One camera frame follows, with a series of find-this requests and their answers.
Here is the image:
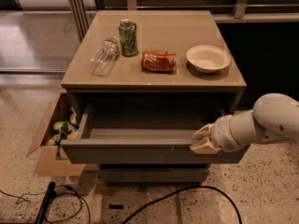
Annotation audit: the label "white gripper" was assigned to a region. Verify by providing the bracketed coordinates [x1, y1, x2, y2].
[190, 115, 243, 155]

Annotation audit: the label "grey top drawer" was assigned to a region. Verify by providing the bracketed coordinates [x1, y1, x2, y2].
[62, 103, 247, 164]

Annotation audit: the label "grey drawer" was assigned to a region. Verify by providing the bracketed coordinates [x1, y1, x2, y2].
[62, 103, 247, 164]
[99, 168, 208, 183]

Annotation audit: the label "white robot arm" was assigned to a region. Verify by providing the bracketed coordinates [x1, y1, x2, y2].
[190, 93, 299, 154]

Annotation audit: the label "grey drawer cabinet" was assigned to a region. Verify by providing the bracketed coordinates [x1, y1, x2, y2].
[62, 10, 246, 171]

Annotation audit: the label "grey bottom drawer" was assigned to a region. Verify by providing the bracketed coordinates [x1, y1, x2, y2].
[99, 168, 208, 183]

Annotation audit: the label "white bowl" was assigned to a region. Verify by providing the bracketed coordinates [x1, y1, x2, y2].
[186, 45, 232, 74]

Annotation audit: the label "orange soda can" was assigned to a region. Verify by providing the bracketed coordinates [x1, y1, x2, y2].
[141, 50, 177, 73]

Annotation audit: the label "small black floor plate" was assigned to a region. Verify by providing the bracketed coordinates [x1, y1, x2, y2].
[109, 204, 124, 210]

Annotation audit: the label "green soda can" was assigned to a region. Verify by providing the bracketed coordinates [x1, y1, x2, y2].
[119, 20, 138, 57]

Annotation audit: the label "clear plastic bottle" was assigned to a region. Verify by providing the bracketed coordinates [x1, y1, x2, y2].
[90, 37, 120, 77]

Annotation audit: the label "snack bags in box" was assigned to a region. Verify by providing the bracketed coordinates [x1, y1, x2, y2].
[45, 107, 79, 146]

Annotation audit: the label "cardboard box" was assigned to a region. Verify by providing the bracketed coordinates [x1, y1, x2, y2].
[27, 92, 86, 176]

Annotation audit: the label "black bar on floor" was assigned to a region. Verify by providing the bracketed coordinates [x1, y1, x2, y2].
[35, 182, 56, 224]

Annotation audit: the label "thick black cable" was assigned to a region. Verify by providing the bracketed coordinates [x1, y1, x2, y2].
[121, 185, 243, 224]

